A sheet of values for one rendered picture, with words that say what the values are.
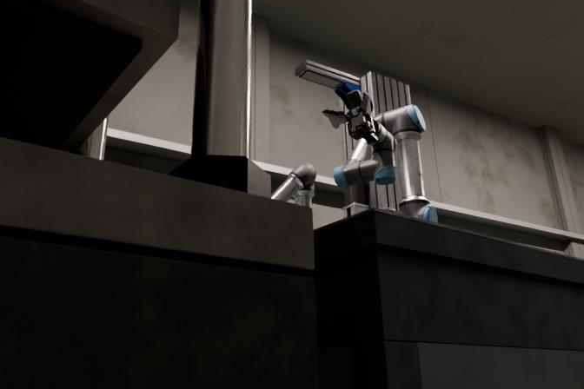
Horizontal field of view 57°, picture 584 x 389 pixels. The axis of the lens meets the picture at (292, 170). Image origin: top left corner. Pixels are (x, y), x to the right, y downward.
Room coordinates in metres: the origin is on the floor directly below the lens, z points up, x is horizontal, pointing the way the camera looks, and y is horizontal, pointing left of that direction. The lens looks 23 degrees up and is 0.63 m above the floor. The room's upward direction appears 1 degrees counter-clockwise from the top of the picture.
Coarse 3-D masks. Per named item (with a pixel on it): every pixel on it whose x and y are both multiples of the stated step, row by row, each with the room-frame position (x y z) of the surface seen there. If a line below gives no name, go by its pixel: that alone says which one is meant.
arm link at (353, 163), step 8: (376, 120) 1.93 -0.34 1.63; (360, 144) 1.84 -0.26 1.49; (352, 152) 1.82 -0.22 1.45; (360, 152) 1.80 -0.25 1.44; (368, 152) 1.83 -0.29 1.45; (352, 160) 1.76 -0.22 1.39; (360, 160) 1.77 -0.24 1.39; (336, 168) 1.76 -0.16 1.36; (344, 168) 1.74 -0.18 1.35; (352, 168) 1.72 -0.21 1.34; (360, 168) 1.71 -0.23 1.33; (336, 176) 1.76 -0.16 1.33; (344, 176) 1.74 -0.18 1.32; (352, 176) 1.73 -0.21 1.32; (360, 176) 1.72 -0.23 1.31; (336, 184) 1.79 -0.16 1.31; (344, 184) 1.77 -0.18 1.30; (352, 184) 1.77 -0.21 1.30
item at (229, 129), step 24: (216, 0) 0.46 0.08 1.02; (240, 0) 0.47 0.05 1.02; (216, 24) 0.46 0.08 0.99; (240, 24) 0.47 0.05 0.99; (216, 48) 0.46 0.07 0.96; (240, 48) 0.47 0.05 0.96; (216, 72) 0.46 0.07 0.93; (240, 72) 0.47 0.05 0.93; (216, 96) 0.46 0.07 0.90; (240, 96) 0.47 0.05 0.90; (216, 120) 0.46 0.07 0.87; (240, 120) 0.47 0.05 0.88; (192, 144) 0.48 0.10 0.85; (216, 144) 0.46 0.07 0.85; (240, 144) 0.47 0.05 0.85; (192, 168) 0.45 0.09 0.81; (216, 168) 0.45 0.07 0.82; (240, 168) 0.45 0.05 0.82; (264, 192) 0.49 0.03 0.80
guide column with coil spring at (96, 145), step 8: (104, 120) 0.80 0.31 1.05; (104, 128) 0.80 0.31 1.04; (96, 136) 0.79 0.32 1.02; (104, 136) 0.80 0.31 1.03; (88, 144) 0.78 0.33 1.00; (96, 144) 0.79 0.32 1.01; (104, 144) 0.81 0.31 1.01; (72, 152) 0.78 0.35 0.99; (80, 152) 0.78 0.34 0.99; (88, 152) 0.78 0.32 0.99; (96, 152) 0.79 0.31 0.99
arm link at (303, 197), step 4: (312, 184) 2.50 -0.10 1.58; (304, 188) 2.49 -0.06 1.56; (308, 188) 2.50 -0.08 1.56; (312, 188) 2.52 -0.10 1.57; (296, 192) 2.50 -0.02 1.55; (300, 192) 2.50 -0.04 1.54; (304, 192) 2.50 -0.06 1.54; (308, 192) 2.50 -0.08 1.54; (312, 192) 2.52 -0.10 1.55; (296, 196) 2.52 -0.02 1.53; (300, 196) 2.51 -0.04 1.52; (304, 196) 2.51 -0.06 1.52; (308, 196) 2.51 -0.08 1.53; (312, 196) 2.55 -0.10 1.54; (296, 200) 2.52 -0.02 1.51; (300, 200) 2.51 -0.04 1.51; (304, 200) 2.51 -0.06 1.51; (308, 200) 2.51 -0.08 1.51; (300, 204) 2.51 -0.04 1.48; (304, 204) 2.51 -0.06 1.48; (308, 204) 2.51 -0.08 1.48
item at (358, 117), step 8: (352, 112) 1.53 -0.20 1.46; (360, 112) 1.51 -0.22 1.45; (352, 120) 1.53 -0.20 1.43; (360, 120) 1.52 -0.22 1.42; (368, 120) 1.54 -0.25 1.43; (352, 128) 1.53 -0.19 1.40; (360, 128) 1.52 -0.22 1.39; (368, 128) 1.54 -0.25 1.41; (376, 128) 1.59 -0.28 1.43; (352, 136) 1.55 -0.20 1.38; (360, 136) 1.57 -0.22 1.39; (368, 136) 1.58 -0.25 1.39; (376, 136) 1.60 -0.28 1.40; (368, 144) 1.62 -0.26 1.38
